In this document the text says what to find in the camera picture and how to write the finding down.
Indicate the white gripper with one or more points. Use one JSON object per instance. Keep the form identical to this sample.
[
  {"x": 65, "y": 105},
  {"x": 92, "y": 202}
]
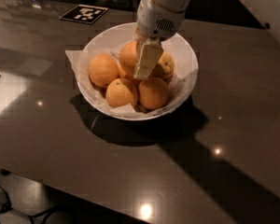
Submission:
[{"x": 155, "y": 20}]

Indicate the orange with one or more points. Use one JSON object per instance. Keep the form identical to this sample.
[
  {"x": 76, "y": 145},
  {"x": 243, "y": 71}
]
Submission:
[
  {"x": 120, "y": 92},
  {"x": 165, "y": 67},
  {"x": 153, "y": 93},
  {"x": 128, "y": 57},
  {"x": 102, "y": 69}
]

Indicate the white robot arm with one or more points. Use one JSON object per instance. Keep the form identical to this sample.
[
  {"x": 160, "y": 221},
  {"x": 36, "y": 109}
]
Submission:
[{"x": 174, "y": 5}]

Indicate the white ceramic bowl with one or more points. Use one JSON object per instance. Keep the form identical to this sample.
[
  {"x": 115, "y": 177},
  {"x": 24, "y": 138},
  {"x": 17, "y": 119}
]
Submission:
[{"x": 109, "y": 38}]

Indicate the white paper liner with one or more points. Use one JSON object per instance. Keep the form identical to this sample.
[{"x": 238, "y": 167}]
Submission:
[{"x": 84, "y": 59}]

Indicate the black white marker card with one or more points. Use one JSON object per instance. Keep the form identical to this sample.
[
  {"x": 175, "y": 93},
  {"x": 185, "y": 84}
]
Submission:
[{"x": 84, "y": 14}]

